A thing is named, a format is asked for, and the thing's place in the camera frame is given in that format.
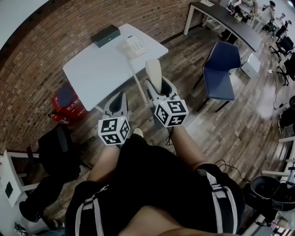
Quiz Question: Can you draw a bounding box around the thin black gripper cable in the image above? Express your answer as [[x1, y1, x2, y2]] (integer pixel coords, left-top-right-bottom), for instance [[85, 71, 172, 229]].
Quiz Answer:
[[165, 126, 176, 148]]

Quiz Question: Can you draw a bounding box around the black mesh office chair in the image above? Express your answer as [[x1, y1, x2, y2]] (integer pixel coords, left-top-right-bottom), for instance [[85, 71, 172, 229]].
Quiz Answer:
[[269, 34, 295, 63], [276, 52, 295, 87]]

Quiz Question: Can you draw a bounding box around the person's black clothing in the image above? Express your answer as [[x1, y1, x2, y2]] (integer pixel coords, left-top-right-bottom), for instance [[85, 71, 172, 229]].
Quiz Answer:
[[65, 133, 245, 236]]

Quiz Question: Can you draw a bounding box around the cream coiled telephone cord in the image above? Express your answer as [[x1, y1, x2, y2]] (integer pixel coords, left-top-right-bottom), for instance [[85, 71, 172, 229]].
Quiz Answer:
[[126, 56, 148, 105]]

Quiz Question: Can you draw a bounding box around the cream telephone handset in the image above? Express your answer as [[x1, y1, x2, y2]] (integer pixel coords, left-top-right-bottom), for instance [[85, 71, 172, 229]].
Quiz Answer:
[[145, 59, 162, 93]]

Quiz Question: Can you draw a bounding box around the red fire extinguisher box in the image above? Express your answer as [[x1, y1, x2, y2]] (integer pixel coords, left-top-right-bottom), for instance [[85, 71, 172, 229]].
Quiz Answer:
[[51, 82, 89, 121]]

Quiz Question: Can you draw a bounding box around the blue chair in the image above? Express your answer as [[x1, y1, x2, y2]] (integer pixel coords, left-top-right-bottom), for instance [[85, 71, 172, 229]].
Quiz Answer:
[[193, 41, 242, 113]]

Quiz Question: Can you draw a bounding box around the cream telephone base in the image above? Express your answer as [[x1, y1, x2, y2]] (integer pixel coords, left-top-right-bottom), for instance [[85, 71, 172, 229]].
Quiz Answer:
[[118, 35, 148, 59]]

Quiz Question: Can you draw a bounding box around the white shelf unit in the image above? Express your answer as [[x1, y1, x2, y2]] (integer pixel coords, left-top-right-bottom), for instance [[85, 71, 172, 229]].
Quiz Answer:
[[0, 149, 32, 208]]

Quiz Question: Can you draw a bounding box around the white floor cabinet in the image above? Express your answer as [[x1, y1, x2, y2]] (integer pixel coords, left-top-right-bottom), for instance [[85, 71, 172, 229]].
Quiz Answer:
[[240, 53, 261, 79]]

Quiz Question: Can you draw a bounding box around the person's right forearm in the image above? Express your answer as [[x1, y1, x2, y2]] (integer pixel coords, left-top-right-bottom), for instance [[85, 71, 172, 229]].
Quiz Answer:
[[171, 126, 208, 171]]

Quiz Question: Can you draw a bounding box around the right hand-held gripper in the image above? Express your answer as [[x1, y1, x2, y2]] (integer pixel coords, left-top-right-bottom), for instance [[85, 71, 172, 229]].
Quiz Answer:
[[144, 77, 189, 128]]

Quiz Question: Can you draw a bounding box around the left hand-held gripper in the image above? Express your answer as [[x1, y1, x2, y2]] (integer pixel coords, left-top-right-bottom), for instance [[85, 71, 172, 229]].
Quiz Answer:
[[98, 92, 131, 147]]

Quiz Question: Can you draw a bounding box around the black floor cable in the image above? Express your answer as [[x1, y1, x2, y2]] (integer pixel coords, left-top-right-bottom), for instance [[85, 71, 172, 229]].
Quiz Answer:
[[213, 159, 245, 181]]

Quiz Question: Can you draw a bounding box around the black flat box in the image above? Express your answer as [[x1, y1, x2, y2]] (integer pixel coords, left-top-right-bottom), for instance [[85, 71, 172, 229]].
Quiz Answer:
[[90, 24, 122, 48]]

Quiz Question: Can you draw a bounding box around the white box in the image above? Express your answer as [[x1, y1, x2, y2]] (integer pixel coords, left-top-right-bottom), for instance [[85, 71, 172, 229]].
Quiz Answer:
[[206, 18, 224, 31]]

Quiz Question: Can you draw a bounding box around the person's left forearm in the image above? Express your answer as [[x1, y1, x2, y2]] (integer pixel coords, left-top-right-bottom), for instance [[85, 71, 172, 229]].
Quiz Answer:
[[87, 143, 123, 183]]

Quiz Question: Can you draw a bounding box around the white table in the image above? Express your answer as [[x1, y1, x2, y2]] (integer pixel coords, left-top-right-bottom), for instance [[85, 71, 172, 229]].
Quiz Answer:
[[62, 23, 169, 113]]

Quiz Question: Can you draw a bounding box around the dark long table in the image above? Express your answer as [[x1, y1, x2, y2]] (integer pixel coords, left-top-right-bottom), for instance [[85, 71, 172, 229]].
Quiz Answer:
[[183, 1, 264, 53]]

